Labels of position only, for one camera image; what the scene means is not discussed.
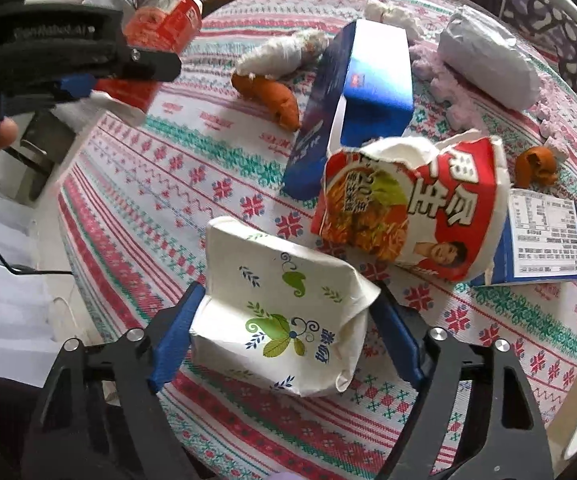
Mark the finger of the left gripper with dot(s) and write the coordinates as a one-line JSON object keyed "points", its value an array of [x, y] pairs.
{"points": [[76, 85], [148, 64]]}

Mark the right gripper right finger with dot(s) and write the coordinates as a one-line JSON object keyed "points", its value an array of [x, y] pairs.
{"points": [[503, 436]]}

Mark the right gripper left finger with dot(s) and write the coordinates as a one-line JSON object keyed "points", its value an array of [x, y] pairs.
{"points": [[98, 415]]}

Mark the blue box with label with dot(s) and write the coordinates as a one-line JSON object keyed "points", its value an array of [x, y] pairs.
{"points": [[538, 243]]}

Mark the white floral paper box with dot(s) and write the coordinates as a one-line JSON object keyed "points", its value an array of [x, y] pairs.
{"points": [[278, 315]]}

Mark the red instant noodle cup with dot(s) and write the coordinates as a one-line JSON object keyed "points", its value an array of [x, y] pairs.
{"points": [[434, 208]]}

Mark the long blue carton box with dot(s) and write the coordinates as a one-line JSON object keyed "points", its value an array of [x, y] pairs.
{"points": [[363, 91]]}

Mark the grey white paper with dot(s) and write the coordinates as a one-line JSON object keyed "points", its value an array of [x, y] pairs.
{"points": [[485, 53]]}

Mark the white crumpled tissue roll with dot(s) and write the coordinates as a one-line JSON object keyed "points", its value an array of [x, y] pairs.
{"points": [[282, 55]]}

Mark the white tissue wad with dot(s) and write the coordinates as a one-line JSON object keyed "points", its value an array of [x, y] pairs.
{"points": [[389, 14]]}

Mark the small orange peel piece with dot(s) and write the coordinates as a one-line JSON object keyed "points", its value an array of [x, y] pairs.
{"points": [[535, 166]]}

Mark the patterned striped tablecloth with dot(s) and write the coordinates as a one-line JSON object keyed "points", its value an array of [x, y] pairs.
{"points": [[134, 207]]}

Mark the pink tissue pieces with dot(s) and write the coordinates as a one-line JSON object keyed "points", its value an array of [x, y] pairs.
{"points": [[461, 112]]}

